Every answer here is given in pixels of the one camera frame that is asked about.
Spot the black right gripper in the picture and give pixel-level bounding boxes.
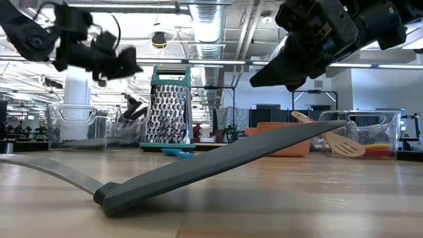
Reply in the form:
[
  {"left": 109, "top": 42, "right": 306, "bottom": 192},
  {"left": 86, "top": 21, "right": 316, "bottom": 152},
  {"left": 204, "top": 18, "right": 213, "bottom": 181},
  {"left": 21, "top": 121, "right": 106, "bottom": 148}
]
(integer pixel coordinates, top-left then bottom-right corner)
[{"left": 250, "top": 0, "right": 407, "bottom": 93}]

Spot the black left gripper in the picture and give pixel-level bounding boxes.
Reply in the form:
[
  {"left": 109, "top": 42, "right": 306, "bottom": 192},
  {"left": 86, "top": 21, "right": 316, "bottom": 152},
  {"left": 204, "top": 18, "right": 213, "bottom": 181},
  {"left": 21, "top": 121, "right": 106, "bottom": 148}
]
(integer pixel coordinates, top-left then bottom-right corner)
[{"left": 52, "top": 5, "right": 143, "bottom": 82}]

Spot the wooden slotted spatula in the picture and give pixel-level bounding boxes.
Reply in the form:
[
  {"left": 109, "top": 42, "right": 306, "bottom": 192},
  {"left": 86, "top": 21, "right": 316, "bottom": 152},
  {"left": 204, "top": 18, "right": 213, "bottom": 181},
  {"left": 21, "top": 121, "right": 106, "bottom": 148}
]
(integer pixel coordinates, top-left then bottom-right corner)
[{"left": 290, "top": 110, "right": 367, "bottom": 158}]

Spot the blue plastic spoon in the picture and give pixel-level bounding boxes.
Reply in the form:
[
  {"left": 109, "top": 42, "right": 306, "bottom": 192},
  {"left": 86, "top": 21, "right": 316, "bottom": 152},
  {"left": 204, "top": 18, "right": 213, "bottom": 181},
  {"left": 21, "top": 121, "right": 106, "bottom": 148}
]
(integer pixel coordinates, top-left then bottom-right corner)
[{"left": 161, "top": 147, "right": 195, "bottom": 160}]

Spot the square black spatula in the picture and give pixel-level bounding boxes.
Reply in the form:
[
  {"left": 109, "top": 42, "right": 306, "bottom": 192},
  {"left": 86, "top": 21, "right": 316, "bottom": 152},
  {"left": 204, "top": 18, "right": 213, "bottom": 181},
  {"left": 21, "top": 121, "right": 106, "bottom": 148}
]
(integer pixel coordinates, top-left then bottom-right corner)
[{"left": 0, "top": 120, "right": 347, "bottom": 218}]

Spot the black cabinet row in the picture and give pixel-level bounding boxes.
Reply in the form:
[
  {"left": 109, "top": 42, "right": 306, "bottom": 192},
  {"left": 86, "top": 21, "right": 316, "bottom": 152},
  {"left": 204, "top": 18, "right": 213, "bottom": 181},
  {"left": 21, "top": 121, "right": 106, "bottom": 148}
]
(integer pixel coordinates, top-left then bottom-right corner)
[{"left": 248, "top": 104, "right": 320, "bottom": 128}]

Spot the clear plastic bin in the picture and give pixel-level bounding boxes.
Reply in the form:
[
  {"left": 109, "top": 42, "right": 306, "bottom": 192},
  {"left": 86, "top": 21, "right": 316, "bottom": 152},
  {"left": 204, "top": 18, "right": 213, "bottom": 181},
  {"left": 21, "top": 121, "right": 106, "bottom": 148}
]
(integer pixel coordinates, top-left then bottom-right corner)
[
  {"left": 318, "top": 110, "right": 403, "bottom": 160},
  {"left": 46, "top": 104, "right": 147, "bottom": 151}
]

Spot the teal metal box grater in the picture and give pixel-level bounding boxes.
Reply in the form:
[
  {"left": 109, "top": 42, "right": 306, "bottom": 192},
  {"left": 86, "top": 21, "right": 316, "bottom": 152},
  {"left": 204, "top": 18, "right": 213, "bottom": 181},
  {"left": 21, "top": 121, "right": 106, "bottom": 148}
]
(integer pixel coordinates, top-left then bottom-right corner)
[{"left": 139, "top": 65, "right": 196, "bottom": 150}]

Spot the orange plastic bin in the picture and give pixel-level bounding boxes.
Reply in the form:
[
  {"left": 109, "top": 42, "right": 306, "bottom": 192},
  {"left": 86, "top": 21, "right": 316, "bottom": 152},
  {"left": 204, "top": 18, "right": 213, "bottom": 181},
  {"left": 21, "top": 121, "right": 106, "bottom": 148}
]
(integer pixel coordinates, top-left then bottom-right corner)
[{"left": 245, "top": 121, "right": 311, "bottom": 158}]

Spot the silver metal can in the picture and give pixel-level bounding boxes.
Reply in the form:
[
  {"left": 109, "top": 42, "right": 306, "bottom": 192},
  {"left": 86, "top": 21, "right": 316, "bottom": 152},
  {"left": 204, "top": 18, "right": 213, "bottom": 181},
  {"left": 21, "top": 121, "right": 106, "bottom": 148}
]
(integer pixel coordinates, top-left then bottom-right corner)
[{"left": 1, "top": 138, "right": 15, "bottom": 155}]

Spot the black metal frame stand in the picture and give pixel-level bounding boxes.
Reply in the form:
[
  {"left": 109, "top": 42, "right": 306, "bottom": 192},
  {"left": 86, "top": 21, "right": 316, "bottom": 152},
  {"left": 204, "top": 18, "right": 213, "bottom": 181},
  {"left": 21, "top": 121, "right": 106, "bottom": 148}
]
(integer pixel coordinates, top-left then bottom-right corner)
[{"left": 291, "top": 89, "right": 339, "bottom": 113}]

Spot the black ceiling camera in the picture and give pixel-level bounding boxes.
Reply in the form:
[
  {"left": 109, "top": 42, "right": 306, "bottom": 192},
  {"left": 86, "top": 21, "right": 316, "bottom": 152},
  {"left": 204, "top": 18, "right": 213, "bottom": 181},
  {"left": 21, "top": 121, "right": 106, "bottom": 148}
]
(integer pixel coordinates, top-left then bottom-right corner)
[{"left": 150, "top": 30, "right": 169, "bottom": 48}]

